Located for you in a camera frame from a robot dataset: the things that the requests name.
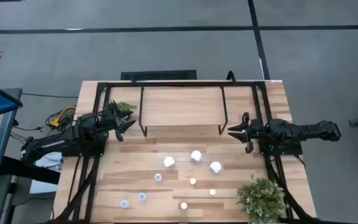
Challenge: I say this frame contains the black crossbeam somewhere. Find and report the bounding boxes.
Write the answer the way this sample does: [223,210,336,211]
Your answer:
[0,155,61,185]

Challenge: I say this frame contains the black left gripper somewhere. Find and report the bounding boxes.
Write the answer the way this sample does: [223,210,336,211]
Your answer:
[101,101,137,143]

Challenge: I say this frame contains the white medicine bottle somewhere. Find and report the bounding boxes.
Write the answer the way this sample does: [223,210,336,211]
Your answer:
[209,161,223,174]
[190,149,203,164]
[163,156,176,169]

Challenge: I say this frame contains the black metal table frame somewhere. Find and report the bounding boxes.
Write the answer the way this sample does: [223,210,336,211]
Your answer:
[53,80,319,224]

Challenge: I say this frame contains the black floor cable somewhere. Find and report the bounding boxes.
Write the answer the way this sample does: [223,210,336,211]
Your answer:
[22,92,80,100]

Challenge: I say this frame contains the yellow cable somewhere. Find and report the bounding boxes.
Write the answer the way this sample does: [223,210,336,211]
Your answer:
[48,105,77,128]

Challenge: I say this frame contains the coloured wire bundle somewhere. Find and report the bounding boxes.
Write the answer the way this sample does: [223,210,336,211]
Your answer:
[10,130,30,146]

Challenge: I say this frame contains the white printed paper sheet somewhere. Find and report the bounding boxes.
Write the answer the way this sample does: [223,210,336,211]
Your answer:
[29,151,64,194]

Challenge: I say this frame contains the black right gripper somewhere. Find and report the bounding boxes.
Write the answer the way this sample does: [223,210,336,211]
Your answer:
[227,111,269,154]

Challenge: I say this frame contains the small green plant sprig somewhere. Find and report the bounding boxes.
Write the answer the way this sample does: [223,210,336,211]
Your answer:
[108,100,138,119]

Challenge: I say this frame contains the black floor grille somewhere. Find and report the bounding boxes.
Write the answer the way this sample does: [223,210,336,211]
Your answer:
[120,69,198,81]

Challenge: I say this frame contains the bushy green potted plant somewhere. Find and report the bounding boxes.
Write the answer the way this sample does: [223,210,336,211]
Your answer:
[236,174,289,224]

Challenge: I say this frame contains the wooden shelf black metal legs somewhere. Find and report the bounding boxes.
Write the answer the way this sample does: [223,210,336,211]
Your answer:
[138,85,229,138]

